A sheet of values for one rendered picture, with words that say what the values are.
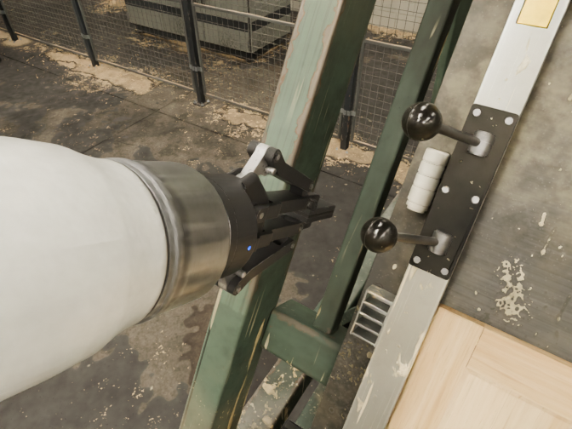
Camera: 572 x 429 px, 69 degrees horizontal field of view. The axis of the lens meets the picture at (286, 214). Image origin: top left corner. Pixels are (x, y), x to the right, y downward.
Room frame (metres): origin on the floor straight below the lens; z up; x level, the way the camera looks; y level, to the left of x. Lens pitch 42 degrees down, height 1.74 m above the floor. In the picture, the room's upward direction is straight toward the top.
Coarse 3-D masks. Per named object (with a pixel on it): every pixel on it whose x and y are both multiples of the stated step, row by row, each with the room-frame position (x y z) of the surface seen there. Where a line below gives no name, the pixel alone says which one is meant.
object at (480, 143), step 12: (408, 108) 0.36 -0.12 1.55; (420, 108) 0.35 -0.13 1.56; (432, 108) 0.35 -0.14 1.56; (408, 120) 0.35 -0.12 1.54; (420, 120) 0.34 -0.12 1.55; (432, 120) 0.34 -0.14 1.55; (408, 132) 0.35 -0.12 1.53; (420, 132) 0.34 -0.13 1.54; (432, 132) 0.34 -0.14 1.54; (444, 132) 0.37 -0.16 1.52; (456, 132) 0.37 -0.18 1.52; (480, 132) 0.40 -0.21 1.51; (468, 144) 0.39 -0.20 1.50; (480, 144) 0.39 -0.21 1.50; (492, 144) 0.39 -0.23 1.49; (480, 156) 0.38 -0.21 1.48
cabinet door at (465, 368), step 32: (448, 320) 0.30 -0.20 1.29; (448, 352) 0.27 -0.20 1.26; (480, 352) 0.26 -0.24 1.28; (512, 352) 0.26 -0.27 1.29; (544, 352) 0.25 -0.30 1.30; (416, 384) 0.26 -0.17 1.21; (448, 384) 0.25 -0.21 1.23; (480, 384) 0.24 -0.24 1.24; (512, 384) 0.23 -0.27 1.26; (544, 384) 0.22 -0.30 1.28; (416, 416) 0.23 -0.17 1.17; (448, 416) 0.22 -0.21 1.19; (480, 416) 0.22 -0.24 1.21; (512, 416) 0.21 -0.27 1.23; (544, 416) 0.20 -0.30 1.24
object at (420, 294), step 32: (512, 32) 0.46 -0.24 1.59; (544, 32) 0.45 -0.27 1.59; (512, 64) 0.44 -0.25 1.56; (480, 96) 0.44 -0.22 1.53; (512, 96) 0.42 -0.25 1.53; (416, 288) 0.32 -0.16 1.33; (416, 320) 0.30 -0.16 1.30; (384, 352) 0.28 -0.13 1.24; (416, 352) 0.27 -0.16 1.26; (384, 384) 0.26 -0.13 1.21; (352, 416) 0.24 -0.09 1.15; (384, 416) 0.23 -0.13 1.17
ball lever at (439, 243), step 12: (372, 228) 0.30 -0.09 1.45; (384, 228) 0.30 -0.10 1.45; (396, 228) 0.31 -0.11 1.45; (372, 240) 0.29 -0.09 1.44; (384, 240) 0.29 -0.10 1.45; (396, 240) 0.30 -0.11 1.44; (408, 240) 0.32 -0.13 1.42; (420, 240) 0.32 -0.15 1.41; (432, 240) 0.33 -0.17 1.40; (444, 240) 0.33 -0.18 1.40; (384, 252) 0.29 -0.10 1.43; (432, 252) 0.33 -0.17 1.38; (444, 252) 0.33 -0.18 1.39
